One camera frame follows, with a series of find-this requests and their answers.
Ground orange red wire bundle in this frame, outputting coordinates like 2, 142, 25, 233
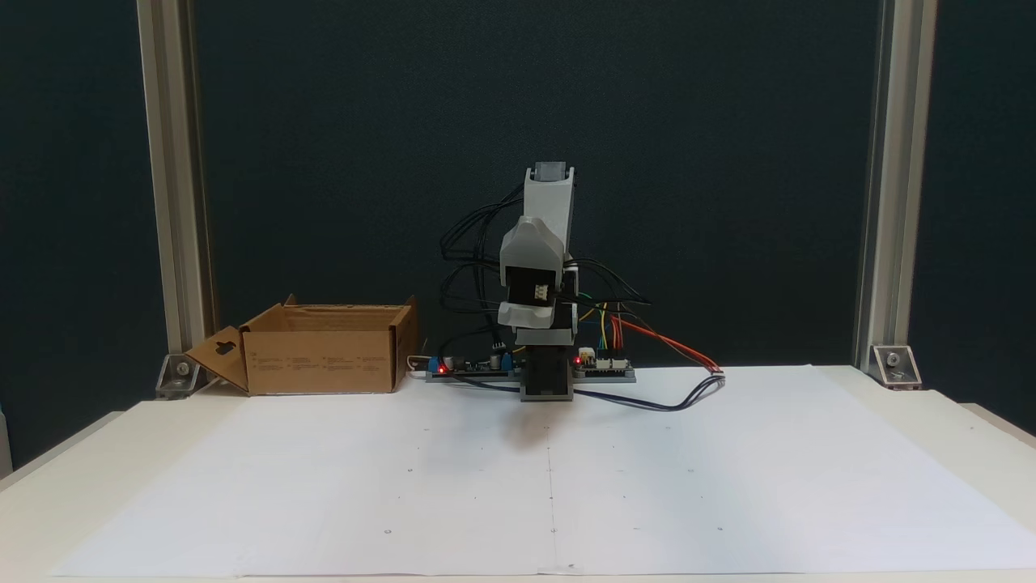
613, 312, 723, 375

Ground black gripper servo cable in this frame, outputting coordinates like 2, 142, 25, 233
565, 257, 653, 311

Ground aluminium frame post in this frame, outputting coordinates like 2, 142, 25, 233
851, 0, 940, 381
135, 0, 218, 398

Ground black cable with white connector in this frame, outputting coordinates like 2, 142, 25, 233
453, 368, 727, 414

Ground aluminium corner bracket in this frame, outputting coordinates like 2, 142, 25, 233
869, 344, 923, 390
155, 351, 204, 400

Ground long black looping cable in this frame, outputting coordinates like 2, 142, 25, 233
439, 184, 529, 325

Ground brown cardboard box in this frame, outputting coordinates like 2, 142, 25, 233
185, 296, 420, 398

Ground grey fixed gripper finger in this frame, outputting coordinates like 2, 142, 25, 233
499, 215, 566, 274

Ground white paper sheet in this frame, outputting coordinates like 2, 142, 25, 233
50, 364, 1036, 579

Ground circuit board with coloured wires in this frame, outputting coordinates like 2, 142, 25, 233
573, 347, 637, 382

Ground blue circuit board red LED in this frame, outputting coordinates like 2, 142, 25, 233
424, 351, 523, 382

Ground coloured jumper wires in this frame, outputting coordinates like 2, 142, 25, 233
578, 303, 622, 357

